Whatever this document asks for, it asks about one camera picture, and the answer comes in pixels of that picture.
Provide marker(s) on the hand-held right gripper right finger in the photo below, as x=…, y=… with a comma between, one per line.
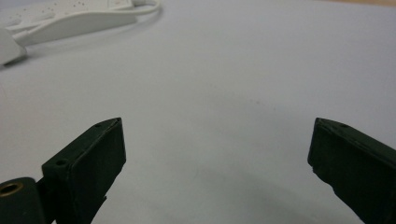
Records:
x=358, y=161

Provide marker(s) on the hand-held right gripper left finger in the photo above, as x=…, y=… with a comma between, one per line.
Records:
x=84, y=168

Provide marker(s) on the white power strip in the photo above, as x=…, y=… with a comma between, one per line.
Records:
x=70, y=20

